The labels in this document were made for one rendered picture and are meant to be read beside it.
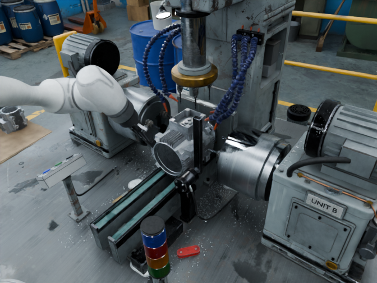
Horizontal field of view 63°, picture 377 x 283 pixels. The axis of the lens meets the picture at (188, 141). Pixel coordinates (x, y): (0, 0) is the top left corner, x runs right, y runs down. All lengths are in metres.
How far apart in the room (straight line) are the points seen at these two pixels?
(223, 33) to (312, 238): 0.83
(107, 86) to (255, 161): 0.54
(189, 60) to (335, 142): 0.57
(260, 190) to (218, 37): 0.64
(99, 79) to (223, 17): 0.60
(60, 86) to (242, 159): 0.63
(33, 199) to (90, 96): 0.77
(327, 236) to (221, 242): 0.40
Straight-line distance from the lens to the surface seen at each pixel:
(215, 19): 1.33
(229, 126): 1.33
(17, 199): 1.63
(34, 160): 1.82
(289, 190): 1.03
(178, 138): 1.24
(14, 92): 0.74
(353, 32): 5.19
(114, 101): 0.96
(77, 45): 1.60
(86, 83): 0.93
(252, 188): 1.12
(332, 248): 1.11
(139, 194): 1.28
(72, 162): 1.26
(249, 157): 1.10
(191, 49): 1.15
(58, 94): 1.01
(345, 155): 0.92
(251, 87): 1.34
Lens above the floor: 1.82
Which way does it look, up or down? 36 degrees down
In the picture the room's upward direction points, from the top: 2 degrees counter-clockwise
